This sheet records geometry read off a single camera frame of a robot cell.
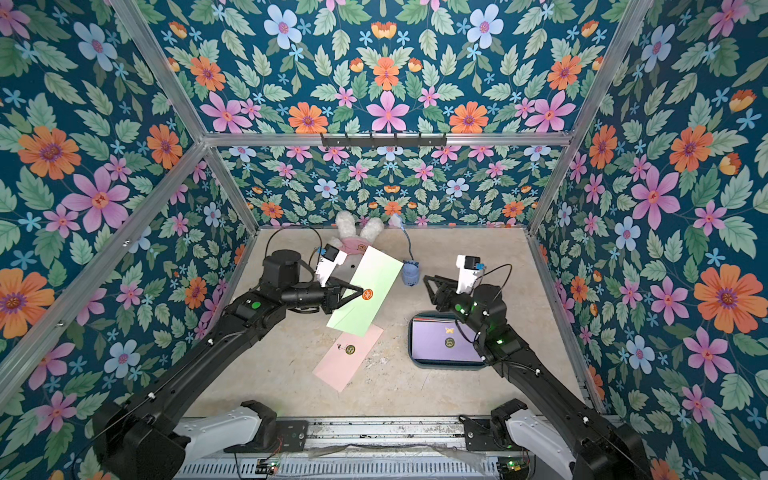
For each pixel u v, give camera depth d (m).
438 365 0.82
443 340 0.86
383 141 0.93
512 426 0.61
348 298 0.69
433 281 0.74
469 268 0.66
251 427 0.62
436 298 0.67
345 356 0.88
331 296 0.62
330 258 0.64
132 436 0.37
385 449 0.72
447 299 0.66
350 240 1.04
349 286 0.69
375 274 0.71
